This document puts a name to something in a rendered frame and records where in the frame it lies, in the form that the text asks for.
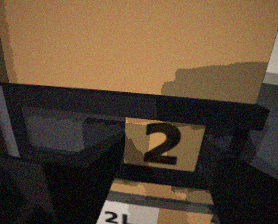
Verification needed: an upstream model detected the white paper ticket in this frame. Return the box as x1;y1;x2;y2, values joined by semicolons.
96;200;159;224

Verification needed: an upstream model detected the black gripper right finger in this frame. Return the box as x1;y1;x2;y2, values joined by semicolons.
199;140;278;224

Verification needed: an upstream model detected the tan wooden easel board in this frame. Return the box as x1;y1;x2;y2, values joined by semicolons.
0;0;278;224

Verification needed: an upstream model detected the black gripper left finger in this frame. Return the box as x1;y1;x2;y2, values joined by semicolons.
0;132;125;224

